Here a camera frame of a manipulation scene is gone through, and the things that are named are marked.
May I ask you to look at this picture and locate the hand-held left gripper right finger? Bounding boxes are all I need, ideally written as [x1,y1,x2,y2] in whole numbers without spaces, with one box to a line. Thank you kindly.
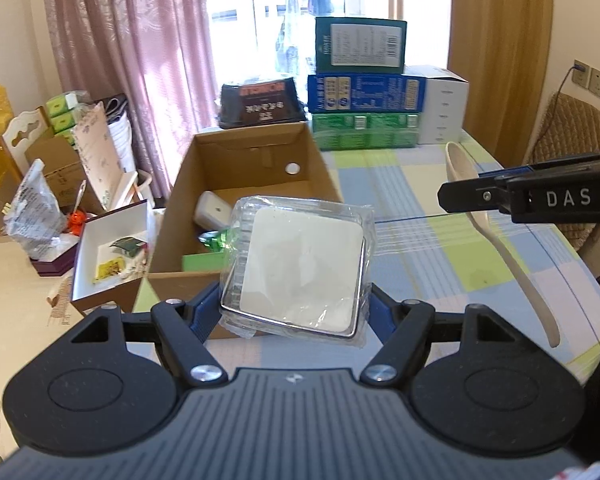
[359,282,521,387]

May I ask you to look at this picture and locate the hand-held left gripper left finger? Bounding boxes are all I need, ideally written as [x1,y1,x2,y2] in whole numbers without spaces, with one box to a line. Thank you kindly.
[70,280,228,387]

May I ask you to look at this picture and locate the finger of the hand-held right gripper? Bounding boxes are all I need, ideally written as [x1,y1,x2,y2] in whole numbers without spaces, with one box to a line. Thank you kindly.
[477,149,600,181]
[437,175,513,214]

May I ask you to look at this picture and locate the green medicine box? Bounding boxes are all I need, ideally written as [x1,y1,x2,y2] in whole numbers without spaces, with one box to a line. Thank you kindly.
[181,251,228,273]

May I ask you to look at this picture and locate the silver green foil pouch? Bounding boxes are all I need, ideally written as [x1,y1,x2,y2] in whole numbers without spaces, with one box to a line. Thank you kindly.
[197,227,231,253]

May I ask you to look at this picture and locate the white square pad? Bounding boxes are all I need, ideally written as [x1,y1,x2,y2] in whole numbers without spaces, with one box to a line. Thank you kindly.
[219,194,376,348]

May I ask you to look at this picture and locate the beige spoon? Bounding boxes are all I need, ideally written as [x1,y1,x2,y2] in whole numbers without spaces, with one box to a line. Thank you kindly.
[445,141,562,348]

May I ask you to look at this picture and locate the white square night light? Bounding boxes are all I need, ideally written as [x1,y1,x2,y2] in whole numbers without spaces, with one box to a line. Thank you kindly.
[194,191,233,231]

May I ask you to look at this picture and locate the plaid cloth-covered desktop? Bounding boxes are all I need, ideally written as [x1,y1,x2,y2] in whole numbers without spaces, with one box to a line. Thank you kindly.
[130,127,600,386]

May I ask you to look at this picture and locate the chair with quilted brown cover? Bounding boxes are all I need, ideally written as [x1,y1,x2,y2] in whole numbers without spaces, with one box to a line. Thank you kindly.
[522,92,600,256]

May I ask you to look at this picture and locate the tall white carton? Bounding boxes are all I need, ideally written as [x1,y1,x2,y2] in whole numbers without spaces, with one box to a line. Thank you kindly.
[402,65,471,146]

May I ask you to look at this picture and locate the dark green packet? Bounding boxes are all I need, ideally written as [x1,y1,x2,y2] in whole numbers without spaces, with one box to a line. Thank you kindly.
[110,237,146,253]

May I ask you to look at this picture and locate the yellow packet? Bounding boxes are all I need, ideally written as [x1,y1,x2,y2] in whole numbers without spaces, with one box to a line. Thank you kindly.
[92,257,123,283]

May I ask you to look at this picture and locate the green cartons under blue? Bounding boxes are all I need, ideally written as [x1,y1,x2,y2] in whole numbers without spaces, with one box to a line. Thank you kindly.
[311,111,422,151]

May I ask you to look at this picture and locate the maroon box white interior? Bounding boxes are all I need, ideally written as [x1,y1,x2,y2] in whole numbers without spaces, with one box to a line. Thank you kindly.
[70,199,156,317]

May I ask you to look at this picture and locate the blue carton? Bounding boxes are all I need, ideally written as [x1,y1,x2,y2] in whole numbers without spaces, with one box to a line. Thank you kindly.
[307,74,428,115]

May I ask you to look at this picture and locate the orange plastic object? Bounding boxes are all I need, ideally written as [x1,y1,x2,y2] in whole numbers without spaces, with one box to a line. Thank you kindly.
[66,211,90,235]

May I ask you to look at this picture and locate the purple box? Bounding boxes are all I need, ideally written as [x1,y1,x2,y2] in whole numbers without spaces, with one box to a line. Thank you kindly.
[30,240,81,277]

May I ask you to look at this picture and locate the metal pen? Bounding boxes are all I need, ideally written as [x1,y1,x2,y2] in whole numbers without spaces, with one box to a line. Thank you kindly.
[71,179,88,216]

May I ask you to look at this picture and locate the white paper bag pink print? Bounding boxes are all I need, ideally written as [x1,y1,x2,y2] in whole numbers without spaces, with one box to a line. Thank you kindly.
[72,101,123,211]

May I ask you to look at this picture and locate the black and white magazines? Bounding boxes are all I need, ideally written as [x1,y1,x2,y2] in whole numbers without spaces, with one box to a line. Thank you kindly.
[100,92,133,173]

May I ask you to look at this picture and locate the beige bear print cloth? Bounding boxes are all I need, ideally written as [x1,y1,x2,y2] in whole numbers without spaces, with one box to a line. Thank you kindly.
[0,235,88,461]

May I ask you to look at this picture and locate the clear plastic bag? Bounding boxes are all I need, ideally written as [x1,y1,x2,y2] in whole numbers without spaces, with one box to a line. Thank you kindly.
[2,159,78,261]

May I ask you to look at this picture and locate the small cardboard box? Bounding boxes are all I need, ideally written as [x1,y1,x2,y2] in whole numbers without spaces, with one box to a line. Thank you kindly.
[27,132,106,213]

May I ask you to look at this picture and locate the dark green carton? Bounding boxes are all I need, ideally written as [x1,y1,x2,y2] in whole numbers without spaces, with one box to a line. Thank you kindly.
[314,16,408,75]

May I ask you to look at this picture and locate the black box brown label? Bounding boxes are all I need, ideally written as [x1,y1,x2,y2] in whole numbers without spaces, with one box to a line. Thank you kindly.
[217,76,308,130]

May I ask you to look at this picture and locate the white sheer curtain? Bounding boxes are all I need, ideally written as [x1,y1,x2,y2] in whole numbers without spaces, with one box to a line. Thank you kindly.
[275,0,326,81]

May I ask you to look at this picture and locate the pink curtain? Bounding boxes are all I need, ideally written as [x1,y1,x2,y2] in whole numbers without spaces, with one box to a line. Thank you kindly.
[40,0,221,201]

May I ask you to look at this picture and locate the white chair back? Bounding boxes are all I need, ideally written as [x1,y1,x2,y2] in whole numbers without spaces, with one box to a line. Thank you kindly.
[0,106,53,181]

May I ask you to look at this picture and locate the charger plug with cable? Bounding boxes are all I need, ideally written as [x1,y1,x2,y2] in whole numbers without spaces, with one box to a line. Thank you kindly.
[550,60,583,111]

